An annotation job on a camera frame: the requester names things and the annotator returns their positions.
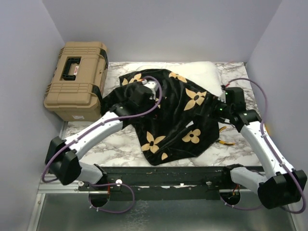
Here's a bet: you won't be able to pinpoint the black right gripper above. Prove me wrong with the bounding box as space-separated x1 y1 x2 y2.
194 92 233 123

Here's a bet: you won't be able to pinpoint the black yellow flower pillowcase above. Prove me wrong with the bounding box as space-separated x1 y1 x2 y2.
101 69 219 166

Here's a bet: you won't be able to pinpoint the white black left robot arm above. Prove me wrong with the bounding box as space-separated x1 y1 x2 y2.
41 81 162 190

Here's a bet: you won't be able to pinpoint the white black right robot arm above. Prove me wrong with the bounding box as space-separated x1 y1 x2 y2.
213 87 307 209

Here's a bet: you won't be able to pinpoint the white pillow yellow edge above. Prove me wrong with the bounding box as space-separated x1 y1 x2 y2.
137 61 223 97

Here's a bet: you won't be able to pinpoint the tan plastic tool case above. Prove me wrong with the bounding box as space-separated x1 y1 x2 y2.
44 41 109 122

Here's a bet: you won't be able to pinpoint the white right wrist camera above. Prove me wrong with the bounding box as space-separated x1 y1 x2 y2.
218 83 230 103

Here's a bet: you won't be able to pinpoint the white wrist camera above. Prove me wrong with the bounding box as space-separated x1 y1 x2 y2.
218 83 230 103
141 79 158 100

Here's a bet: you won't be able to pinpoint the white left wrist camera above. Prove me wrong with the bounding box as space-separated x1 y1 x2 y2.
141 79 158 100

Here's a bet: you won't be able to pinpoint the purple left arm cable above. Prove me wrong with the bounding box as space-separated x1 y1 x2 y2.
41 76 162 183

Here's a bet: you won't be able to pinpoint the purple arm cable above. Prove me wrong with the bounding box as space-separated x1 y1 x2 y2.
41 76 162 183
225 78 308 214

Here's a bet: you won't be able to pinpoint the yellow handled pliers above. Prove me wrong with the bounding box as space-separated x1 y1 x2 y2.
216 126 235 146

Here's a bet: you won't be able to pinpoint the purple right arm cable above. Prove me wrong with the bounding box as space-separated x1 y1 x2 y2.
225 78 308 214

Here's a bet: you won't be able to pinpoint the black mounting rail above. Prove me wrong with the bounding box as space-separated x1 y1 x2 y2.
78 167 238 201

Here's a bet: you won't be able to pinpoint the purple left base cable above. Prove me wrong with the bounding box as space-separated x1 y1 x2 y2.
88 185 135 214

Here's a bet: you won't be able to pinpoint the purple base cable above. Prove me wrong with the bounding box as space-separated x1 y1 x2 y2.
220 189 265 211
88 185 135 214

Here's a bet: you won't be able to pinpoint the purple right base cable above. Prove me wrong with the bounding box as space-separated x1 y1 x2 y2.
220 189 265 211

